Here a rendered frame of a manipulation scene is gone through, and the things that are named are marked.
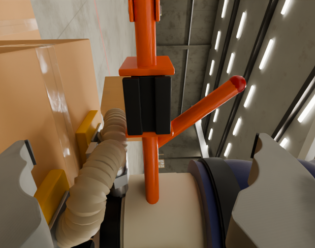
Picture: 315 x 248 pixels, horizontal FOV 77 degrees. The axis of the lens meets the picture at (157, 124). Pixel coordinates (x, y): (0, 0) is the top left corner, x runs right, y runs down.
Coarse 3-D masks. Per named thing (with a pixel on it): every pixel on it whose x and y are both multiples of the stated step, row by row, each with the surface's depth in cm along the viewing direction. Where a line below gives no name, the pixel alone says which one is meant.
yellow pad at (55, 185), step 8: (48, 176) 24; (56, 176) 24; (64, 176) 25; (48, 184) 23; (56, 184) 23; (64, 184) 25; (40, 192) 22; (48, 192) 22; (56, 192) 23; (64, 192) 25; (40, 200) 21; (48, 200) 21; (56, 200) 23; (64, 200) 24; (48, 208) 21; (56, 208) 23; (64, 208) 24; (48, 216) 21; (56, 216) 22; (48, 224) 21; (56, 224) 22; (56, 240) 22
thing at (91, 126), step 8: (96, 112) 41; (88, 120) 38; (96, 120) 41; (80, 128) 35; (88, 128) 35; (96, 128) 40; (80, 136) 34; (88, 136) 35; (96, 136) 38; (80, 144) 35; (88, 144) 35; (80, 152) 36
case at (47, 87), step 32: (0, 64) 18; (32, 64) 22; (64, 64) 31; (0, 96) 18; (32, 96) 22; (64, 96) 30; (96, 96) 47; (0, 128) 17; (32, 128) 22; (64, 128) 30; (64, 160) 30
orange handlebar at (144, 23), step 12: (132, 0) 19; (144, 0) 19; (156, 0) 19; (132, 12) 19; (144, 12) 19; (156, 12) 19; (144, 24) 20; (144, 36) 20; (144, 48) 21; (144, 60) 21; (156, 60) 22; (144, 144) 26; (156, 144) 27; (144, 156) 28; (156, 156) 28; (144, 168) 29; (156, 168) 28; (156, 180) 29; (156, 192) 30
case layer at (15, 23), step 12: (0, 0) 71; (12, 0) 77; (24, 0) 84; (0, 12) 71; (12, 12) 77; (24, 12) 84; (0, 24) 71; (12, 24) 77; (24, 24) 84; (36, 24) 93; (0, 36) 70; (12, 36) 76; (24, 36) 84; (36, 36) 92
